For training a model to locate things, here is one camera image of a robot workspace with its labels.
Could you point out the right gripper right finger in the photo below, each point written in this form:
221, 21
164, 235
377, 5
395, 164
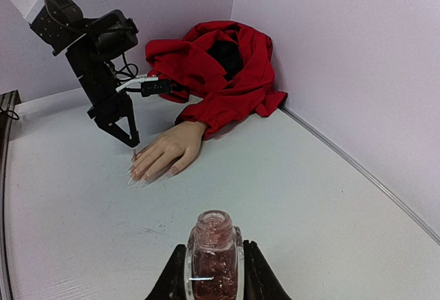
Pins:
260, 281

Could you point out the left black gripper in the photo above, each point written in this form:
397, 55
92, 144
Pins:
107, 109

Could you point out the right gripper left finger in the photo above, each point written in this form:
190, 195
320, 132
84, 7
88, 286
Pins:
170, 284

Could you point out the white nail polish cap brush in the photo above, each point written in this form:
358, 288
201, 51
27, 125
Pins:
134, 152

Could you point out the nail polish glass bottle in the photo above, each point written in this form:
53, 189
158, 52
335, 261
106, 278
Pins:
214, 261

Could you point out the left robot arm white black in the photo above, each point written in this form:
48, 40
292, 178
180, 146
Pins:
90, 46

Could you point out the mannequin hand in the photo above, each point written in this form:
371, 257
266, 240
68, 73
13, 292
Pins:
172, 151

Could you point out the red cloth jacket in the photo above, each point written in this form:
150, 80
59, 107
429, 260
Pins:
226, 64

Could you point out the aluminium front rail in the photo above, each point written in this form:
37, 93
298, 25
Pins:
9, 101

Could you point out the aluminium table edge frame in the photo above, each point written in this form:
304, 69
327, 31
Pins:
365, 173

